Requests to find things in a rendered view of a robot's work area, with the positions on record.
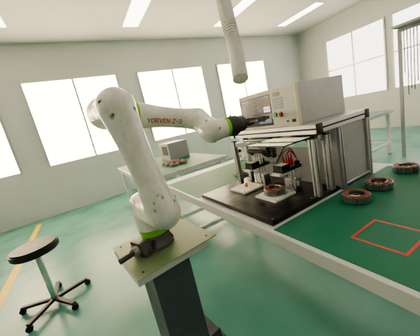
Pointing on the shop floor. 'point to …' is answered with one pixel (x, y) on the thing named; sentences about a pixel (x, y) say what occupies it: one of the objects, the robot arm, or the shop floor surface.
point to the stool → (39, 246)
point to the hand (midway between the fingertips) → (267, 117)
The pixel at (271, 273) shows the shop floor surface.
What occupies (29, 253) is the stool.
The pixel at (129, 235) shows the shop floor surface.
